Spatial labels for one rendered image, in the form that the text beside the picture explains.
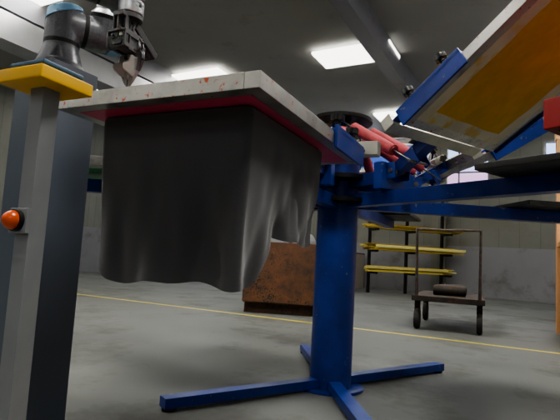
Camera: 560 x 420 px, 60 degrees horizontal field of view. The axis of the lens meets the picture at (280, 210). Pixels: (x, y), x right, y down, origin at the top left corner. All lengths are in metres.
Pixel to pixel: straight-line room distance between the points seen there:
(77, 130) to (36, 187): 0.71
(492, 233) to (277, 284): 7.16
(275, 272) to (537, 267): 7.34
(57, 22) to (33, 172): 0.89
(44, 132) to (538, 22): 1.44
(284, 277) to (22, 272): 4.31
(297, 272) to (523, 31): 3.91
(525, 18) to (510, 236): 9.97
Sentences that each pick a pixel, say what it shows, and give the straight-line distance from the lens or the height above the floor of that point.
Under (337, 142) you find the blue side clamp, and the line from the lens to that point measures 1.46.
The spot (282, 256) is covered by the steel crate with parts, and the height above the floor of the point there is 0.63.
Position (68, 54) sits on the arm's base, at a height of 1.24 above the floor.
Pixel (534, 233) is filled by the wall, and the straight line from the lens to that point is 11.55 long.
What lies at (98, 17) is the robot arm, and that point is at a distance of 1.92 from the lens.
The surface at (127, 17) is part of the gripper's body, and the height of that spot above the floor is 1.28.
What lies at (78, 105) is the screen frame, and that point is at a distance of 1.33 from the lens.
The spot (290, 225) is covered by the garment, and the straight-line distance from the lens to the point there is 1.34.
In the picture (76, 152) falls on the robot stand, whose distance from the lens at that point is 1.76.
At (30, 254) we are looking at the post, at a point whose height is 0.58.
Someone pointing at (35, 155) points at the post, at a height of 0.78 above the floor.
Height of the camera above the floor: 0.61
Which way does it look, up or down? 6 degrees up
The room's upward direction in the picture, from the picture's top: 3 degrees clockwise
